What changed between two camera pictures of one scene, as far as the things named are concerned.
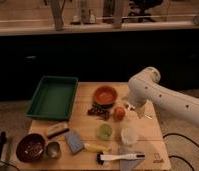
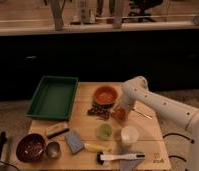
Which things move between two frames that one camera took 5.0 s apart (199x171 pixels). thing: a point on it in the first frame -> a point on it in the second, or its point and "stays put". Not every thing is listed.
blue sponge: (74, 141) stays put
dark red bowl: (30, 148) stays put
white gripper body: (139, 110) -> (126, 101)
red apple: (119, 113) stays put
